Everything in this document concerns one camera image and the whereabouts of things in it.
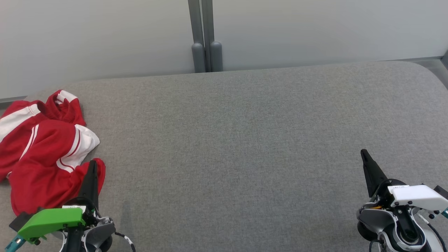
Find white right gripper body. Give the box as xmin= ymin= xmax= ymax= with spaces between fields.
xmin=371 ymin=179 xmax=448 ymax=211

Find red shorts with white stripe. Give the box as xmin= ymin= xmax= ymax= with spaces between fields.
xmin=0 ymin=90 xmax=86 ymax=182

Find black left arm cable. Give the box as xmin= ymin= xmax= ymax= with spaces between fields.
xmin=114 ymin=231 xmax=136 ymax=252

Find teal left camera connector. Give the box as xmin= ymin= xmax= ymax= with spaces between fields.
xmin=5 ymin=236 xmax=26 ymax=252

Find grey fabric sofa seat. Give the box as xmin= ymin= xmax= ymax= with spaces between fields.
xmin=0 ymin=60 xmax=448 ymax=252

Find grey partition post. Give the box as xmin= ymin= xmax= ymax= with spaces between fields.
xmin=188 ymin=0 xmax=206 ymax=73
xmin=201 ymin=0 xmax=223 ymax=72

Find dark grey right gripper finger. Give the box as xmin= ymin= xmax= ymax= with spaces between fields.
xmin=360 ymin=149 xmax=389 ymax=198

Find red basketball jersey number 23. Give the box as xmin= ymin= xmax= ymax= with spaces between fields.
xmin=7 ymin=119 xmax=106 ymax=216

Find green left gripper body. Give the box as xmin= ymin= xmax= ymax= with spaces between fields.
xmin=17 ymin=198 xmax=99 ymax=243

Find black right camera cable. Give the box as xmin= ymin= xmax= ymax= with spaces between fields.
xmin=425 ymin=222 xmax=448 ymax=252

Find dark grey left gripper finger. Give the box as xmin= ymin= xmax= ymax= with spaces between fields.
xmin=79 ymin=160 xmax=99 ymax=203

